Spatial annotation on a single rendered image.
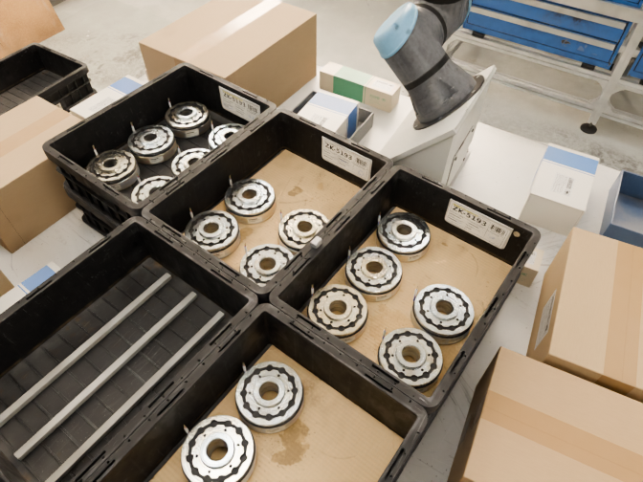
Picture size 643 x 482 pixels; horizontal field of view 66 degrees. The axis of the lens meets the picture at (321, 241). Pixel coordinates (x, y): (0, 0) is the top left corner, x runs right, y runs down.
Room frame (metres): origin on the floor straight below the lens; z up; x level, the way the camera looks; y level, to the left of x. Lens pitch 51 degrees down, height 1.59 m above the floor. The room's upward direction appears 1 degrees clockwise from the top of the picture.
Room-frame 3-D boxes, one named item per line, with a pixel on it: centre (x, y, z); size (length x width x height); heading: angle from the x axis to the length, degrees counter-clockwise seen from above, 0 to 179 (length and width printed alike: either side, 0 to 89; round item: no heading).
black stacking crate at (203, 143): (0.85, 0.33, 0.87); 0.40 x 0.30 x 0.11; 144
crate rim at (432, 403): (0.49, -0.15, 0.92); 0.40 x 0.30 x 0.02; 144
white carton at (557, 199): (0.86, -0.57, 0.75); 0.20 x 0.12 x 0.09; 152
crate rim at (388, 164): (0.67, 0.09, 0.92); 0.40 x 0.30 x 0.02; 144
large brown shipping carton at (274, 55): (1.32, 0.26, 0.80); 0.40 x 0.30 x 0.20; 147
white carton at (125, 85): (1.14, 0.56, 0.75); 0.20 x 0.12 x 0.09; 146
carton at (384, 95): (1.30, -0.11, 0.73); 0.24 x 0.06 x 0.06; 60
